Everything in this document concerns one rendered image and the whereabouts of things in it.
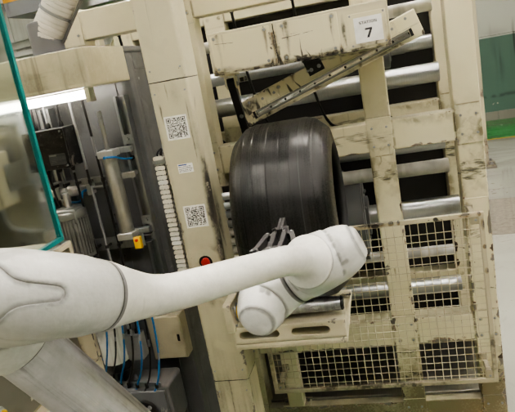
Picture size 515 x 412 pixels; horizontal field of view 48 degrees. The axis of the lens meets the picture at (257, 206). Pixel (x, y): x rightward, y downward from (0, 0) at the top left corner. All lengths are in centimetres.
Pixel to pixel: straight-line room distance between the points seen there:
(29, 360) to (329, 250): 54
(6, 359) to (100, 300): 18
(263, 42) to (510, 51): 914
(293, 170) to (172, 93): 46
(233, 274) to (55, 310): 34
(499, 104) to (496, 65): 66
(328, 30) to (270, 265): 115
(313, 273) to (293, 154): 64
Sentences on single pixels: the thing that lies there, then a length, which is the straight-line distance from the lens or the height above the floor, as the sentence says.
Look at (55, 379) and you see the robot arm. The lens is 96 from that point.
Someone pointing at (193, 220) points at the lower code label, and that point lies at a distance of 189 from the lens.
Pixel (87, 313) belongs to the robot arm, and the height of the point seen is 139.
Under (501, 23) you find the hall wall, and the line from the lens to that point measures 1103.
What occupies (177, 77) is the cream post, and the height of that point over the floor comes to 166.
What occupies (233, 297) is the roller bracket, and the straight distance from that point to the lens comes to 189.
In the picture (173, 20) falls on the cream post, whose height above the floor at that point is 182.
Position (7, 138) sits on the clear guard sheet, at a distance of 162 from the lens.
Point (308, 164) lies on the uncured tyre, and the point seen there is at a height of 136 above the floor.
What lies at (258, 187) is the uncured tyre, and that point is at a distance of 163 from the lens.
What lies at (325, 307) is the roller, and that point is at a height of 90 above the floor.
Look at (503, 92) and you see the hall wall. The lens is 1102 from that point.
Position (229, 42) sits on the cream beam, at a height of 174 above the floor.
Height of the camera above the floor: 165
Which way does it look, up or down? 13 degrees down
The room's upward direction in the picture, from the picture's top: 11 degrees counter-clockwise
